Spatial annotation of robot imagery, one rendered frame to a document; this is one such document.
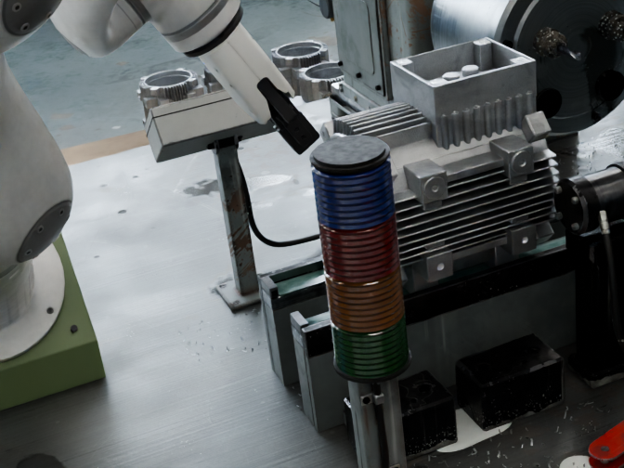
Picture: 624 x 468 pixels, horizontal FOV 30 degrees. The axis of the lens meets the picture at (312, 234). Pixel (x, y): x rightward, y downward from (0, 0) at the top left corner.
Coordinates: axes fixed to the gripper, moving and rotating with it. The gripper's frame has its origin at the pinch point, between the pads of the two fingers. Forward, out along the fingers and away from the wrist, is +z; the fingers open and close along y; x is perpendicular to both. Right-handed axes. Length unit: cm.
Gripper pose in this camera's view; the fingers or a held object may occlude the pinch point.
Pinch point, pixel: (297, 131)
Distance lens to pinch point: 125.6
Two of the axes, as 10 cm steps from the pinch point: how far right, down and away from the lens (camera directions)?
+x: 7.4, -6.8, 0.3
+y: 3.8, 3.8, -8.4
